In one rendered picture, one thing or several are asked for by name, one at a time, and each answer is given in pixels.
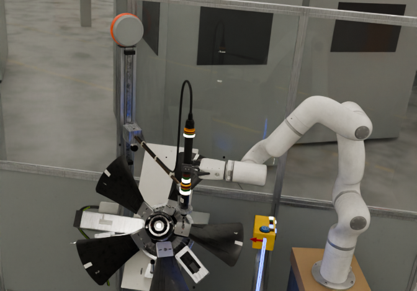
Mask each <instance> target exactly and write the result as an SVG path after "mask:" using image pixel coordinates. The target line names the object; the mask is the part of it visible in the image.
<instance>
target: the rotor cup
mask: <svg viewBox="0 0 417 291"><path fill-rule="evenodd" d="M157 223H160V224H161V228H157V227H156V225H157ZM176 224H177V220H176V218H175V217H174V216H171V215H168V214H167V213H166V212H162V211H157V212H153V213H152V214H150V215H149V216H148V218H147V219H146V221H145V231H146V234H147V235H148V236H149V237H150V238H151V240H152V243H154V244H155V243H157V242H165V241H170V242H173V241H174V240H175V239H176V238H177V236H173V235H174V230H175V227H176ZM173 227H174V229H173ZM161 240H162V241H161Z"/></svg>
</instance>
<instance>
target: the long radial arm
mask: <svg viewBox="0 0 417 291"><path fill-rule="evenodd" d="M142 223H145V222H144V221H143V219H142V218H133V217H124V216H118V215H109V214H104V213H95V212H86V211H83V215H82V219H81V224H80V228H82V229H85V230H89V231H98V232H103V233H108V232H113V231H114V232H116V233H120V234H122V233H129V232H135V231H137V230H139V229H140V228H142V226H143V224H142Z"/></svg>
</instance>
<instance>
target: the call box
mask: <svg viewBox="0 0 417 291"><path fill-rule="evenodd" d="M262 226H268V227H269V217H266V216H260V215H255V218H254V227H253V238H257V239H260V240H263V239H264V237H266V247H265V250H270V251H273V249H274V242H275V237H276V224H275V218H274V217H273V228H272V229H274V232H273V231H271V228H269V231H268V232H263V231H261V227H262ZM262 246H263V242H260V241H257V242H254V241H253V248H256V249H262Z"/></svg>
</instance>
